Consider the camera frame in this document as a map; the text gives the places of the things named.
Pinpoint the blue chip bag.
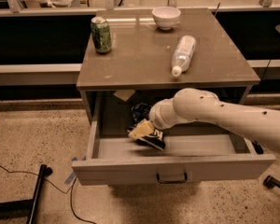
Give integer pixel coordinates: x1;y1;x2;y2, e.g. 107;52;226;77
127;103;165;150

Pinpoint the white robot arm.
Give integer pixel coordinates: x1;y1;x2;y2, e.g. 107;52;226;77
129;88;280;154

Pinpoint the grey open top drawer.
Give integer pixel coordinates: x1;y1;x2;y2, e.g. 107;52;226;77
72;91;275;185

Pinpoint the grey cabinet with counter top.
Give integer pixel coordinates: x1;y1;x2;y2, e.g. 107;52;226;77
77;8;259;118

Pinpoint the white paper label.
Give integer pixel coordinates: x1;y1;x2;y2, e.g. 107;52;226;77
114;90;135;102

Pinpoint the blue floor tape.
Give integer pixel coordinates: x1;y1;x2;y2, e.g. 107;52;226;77
64;156;86;185

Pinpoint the clear plastic water bottle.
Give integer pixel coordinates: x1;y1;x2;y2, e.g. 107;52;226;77
171;35;196;77

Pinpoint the green soda can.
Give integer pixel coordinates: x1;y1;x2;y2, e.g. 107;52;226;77
91;16;112;53

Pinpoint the white ceramic bowl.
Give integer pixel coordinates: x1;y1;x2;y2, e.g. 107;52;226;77
152;7;181;30

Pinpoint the black caster leg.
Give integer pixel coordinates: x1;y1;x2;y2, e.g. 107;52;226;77
263;175;280;189

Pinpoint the black metal stand leg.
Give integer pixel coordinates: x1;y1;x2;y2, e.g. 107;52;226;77
0;164;52;224

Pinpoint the black drawer handle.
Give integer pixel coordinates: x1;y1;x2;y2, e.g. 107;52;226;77
156;172;188;185

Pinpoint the black floor cable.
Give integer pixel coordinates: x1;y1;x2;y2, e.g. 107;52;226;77
0;158;97;224

